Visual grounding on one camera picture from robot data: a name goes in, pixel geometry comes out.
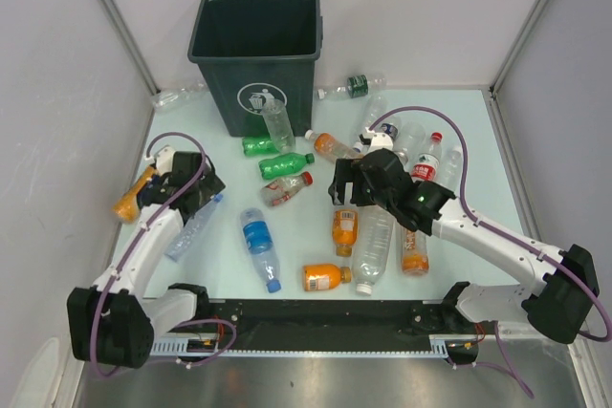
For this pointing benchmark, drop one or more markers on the red cap crushed bottle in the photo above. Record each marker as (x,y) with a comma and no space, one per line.
(282,189)

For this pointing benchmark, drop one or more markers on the orange juice bottle barcode up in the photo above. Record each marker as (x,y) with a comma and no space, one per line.
(345,231)

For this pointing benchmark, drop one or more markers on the green label clear bottle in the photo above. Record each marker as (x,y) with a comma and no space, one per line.
(354,86)

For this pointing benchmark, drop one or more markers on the orange tea bottle white cap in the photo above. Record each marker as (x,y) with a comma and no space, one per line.
(330,148)

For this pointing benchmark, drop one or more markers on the orange jasmine tea bottle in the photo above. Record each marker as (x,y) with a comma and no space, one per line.
(414,257)

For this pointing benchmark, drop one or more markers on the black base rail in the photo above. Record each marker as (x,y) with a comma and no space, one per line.
(333,327)

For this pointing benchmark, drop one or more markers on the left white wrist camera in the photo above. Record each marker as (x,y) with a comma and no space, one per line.
(162,160)

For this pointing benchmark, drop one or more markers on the yellow navy milk tea bottle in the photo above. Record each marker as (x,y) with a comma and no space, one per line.
(131,198)

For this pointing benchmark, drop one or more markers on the orange juice bottle front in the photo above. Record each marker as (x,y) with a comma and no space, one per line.
(323,277)

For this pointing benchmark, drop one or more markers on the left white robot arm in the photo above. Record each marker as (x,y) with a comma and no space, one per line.
(110,322)

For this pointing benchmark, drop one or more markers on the red label water bottle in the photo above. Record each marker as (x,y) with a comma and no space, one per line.
(427,162)

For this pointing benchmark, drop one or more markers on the crushed clear bottle far left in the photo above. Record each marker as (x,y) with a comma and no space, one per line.
(173,98)

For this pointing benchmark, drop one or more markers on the large clear bottle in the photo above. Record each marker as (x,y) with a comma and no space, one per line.
(372,249)

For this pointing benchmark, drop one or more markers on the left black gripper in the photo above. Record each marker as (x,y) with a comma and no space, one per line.
(209,185)

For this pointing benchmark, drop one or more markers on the dark green plastic bin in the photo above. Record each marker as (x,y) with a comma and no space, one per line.
(251,51)

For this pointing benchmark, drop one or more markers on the clear bottle blue cap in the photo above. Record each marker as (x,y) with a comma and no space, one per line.
(193,230)

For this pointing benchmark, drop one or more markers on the clear cup silver base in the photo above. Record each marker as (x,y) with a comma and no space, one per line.
(408,142)

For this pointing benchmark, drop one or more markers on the pepsi label clear bottle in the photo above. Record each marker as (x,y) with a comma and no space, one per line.
(391,126)

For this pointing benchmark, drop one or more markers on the blue label water bottle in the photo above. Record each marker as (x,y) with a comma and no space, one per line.
(259,243)

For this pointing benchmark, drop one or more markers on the green bottle with cap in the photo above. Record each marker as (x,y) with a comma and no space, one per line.
(284,165)

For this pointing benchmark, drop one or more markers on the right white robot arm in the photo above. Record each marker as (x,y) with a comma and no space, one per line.
(555,289)

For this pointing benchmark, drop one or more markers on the clear bottle white cap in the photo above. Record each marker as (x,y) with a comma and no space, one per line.
(375,107)

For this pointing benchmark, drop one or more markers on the green bottle near bin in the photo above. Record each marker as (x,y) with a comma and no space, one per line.
(257,146)

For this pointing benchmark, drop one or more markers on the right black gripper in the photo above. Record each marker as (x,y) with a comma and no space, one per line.
(345,171)

